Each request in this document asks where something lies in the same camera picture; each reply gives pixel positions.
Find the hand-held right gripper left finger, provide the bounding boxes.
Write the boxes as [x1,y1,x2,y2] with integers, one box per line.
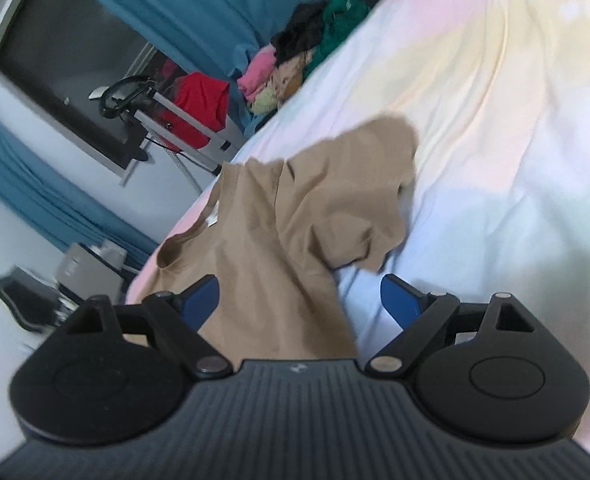
[66,275,234,378]

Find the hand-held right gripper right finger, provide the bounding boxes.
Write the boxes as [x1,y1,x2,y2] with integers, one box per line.
[365,274,536,376]

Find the tan t-shirt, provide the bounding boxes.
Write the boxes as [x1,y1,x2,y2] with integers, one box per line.
[156,116,421,361]

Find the metal clothes rack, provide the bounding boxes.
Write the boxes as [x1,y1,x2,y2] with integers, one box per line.
[134,82,243,177]

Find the black clothes hanger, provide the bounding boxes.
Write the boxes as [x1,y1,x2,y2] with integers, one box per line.
[89,75,151,120]

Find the grey box device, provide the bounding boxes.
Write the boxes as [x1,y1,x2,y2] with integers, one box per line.
[55,240,140,306]

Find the dark flat case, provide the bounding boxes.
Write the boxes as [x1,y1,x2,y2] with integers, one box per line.
[0,267,76,333]

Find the red garment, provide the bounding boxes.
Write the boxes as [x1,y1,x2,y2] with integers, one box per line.
[162,72,231,153]

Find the pastel rainbow bed sheet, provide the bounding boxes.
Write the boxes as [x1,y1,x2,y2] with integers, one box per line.
[126,0,590,361]

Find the yellow-green garment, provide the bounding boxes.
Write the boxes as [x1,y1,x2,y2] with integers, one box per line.
[251,89,282,116]

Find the pink garment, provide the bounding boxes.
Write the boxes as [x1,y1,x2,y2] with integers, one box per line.
[237,45,279,102]

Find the beige patterned garment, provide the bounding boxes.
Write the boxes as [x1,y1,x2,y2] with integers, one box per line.
[267,55,307,106]

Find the green garment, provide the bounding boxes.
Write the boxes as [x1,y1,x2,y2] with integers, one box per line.
[302,0,372,80]

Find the black garment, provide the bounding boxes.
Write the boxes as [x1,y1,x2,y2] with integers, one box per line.
[271,1,329,65]

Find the teal curtain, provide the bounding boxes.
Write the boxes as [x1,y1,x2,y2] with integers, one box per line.
[0,0,356,267]

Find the window with white frame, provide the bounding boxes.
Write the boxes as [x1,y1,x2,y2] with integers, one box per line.
[0,0,156,186]

